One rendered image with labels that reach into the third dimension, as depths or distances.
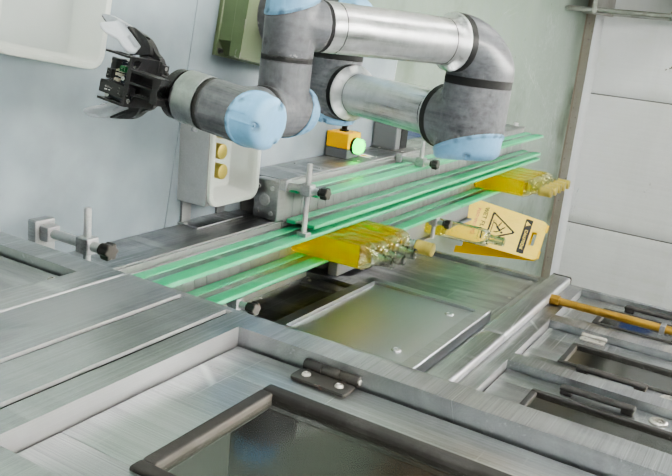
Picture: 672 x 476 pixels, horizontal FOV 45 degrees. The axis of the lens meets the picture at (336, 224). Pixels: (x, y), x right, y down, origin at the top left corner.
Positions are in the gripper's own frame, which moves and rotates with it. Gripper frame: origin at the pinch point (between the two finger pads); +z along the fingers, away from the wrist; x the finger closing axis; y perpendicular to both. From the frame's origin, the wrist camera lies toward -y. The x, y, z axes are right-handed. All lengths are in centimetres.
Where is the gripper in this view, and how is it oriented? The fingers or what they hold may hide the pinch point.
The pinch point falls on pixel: (96, 64)
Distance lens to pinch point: 131.2
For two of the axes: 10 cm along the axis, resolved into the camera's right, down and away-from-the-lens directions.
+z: -8.3, -3.2, 4.5
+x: -2.5, 9.4, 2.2
